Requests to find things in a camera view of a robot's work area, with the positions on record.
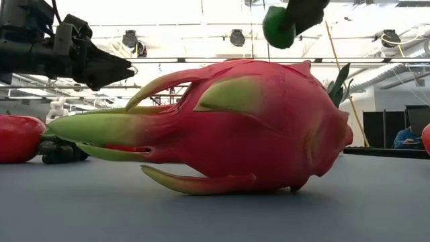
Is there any black computer monitor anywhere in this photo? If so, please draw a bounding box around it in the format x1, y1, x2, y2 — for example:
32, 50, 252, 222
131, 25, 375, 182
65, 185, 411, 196
404, 104, 430, 137

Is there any green leafy plant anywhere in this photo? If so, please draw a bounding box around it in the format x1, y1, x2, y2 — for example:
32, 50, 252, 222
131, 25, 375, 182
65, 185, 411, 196
326, 63, 354, 109

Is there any yellow hanging cable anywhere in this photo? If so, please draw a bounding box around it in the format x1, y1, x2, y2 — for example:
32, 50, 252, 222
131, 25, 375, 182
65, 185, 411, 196
324, 20, 371, 148

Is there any black grape bunch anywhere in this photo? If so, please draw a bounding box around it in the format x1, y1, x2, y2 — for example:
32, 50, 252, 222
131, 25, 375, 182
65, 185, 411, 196
38, 133, 90, 165

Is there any red apple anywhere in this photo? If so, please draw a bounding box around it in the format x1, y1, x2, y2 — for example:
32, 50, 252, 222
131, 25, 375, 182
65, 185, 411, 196
421, 122, 430, 156
106, 144, 153, 153
0, 114, 47, 165

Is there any dark green round fruit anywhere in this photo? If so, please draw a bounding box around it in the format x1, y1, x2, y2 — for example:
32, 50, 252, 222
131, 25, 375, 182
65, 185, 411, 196
261, 5, 297, 50

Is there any person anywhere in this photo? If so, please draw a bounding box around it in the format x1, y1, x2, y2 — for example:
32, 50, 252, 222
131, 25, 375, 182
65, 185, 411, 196
392, 125, 423, 150

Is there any pink green dragon fruit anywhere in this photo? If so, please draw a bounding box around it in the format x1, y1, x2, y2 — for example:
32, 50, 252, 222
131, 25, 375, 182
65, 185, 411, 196
46, 58, 354, 196

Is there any white robot figure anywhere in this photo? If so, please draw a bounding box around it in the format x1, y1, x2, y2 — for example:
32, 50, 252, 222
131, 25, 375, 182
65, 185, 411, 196
45, 97, 70, 124

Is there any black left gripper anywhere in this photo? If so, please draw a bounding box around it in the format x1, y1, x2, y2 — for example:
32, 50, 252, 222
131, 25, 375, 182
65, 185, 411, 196
53, 36, 136, 92

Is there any black table frame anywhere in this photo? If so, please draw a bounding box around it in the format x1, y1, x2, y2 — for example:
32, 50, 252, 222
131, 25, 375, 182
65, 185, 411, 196
343, 147, 430, 160

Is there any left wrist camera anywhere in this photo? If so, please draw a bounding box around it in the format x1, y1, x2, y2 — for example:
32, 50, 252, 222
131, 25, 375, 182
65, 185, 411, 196
52, 13, 93, 46

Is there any black room partition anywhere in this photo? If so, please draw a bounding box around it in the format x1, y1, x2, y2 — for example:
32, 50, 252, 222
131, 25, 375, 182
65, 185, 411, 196
362, 110, 406, 149

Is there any black ceiling fixture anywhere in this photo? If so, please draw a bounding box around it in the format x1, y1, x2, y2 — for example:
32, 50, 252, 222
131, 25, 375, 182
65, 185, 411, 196
122, 29, 148, 58
380, 29, 402, 48
229, 28, 247, 48

